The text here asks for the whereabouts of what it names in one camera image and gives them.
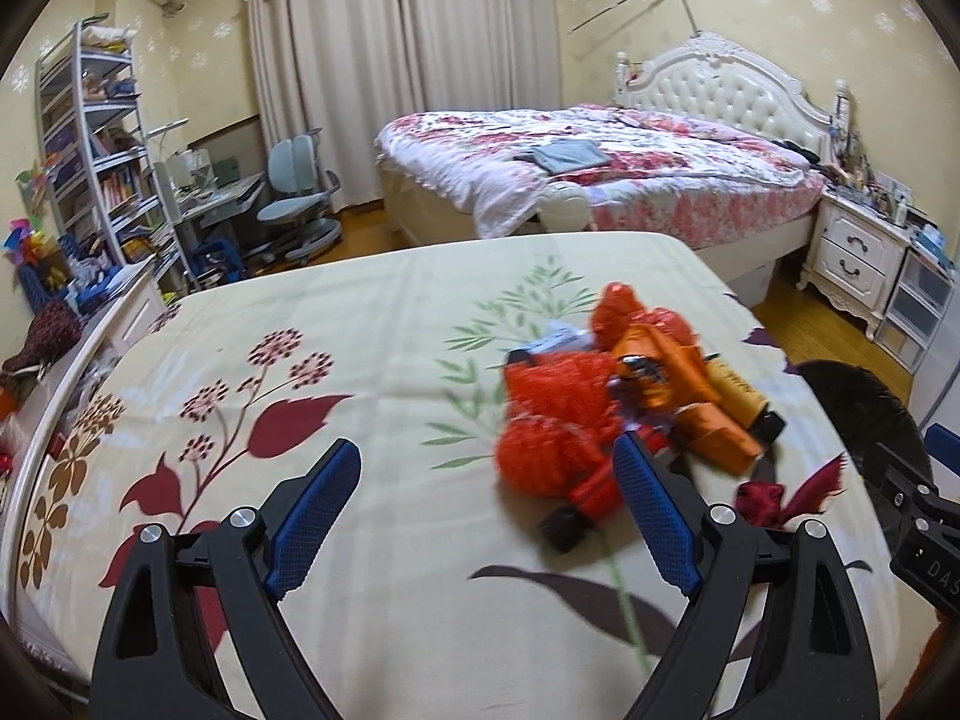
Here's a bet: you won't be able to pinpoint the red black tube package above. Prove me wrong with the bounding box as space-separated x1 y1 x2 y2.
539 421 677 554

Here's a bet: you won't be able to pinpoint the orange plastic bag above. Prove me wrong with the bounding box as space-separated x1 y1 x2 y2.
610 325 763 478

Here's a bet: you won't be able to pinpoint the orange foam fruit net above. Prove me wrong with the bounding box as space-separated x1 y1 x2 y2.
503 351 623 437

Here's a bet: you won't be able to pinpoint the black trash bin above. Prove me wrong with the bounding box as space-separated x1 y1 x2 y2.
796 359 932 479

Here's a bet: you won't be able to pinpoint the plastic drawer unit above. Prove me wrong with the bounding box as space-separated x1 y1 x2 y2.
875 245 955 374

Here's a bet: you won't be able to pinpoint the dark red wrapper scrap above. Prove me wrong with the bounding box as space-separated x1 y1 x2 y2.
734 452 848 530

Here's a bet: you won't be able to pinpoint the yellow black cylinder package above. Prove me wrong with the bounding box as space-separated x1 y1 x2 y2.
706 356 786 445

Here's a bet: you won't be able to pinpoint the white nightstand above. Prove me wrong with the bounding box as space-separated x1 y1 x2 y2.
796 190 910 341

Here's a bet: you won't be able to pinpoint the cream floral bed sheet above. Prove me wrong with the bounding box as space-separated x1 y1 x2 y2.
0 229 902 720

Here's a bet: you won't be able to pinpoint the red-orange crumpled plastic bag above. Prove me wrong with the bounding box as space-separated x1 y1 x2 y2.
590 281 698 351

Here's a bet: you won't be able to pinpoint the white blue milk powder packet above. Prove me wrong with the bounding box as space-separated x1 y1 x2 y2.
506 320 594 364

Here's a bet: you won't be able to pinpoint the white tufted headboard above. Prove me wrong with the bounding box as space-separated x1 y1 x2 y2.
613 31 832 163

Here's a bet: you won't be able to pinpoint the pink floral bed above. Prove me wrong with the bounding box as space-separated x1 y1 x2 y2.
376 104 825 249

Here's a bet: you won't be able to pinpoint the grey-blue desk chair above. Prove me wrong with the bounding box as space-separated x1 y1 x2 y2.
247 127 342 265

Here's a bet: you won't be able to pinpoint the study desk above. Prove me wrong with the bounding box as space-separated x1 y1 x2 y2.
153 156 265 281

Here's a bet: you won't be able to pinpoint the grey folded cloth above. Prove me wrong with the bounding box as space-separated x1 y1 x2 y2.
516 138 612 176

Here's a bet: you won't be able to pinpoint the white bookshelf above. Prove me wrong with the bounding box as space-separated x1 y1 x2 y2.
34 13 195 296

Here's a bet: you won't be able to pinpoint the beige curtains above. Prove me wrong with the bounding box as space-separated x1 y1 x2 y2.
247 0 562 208

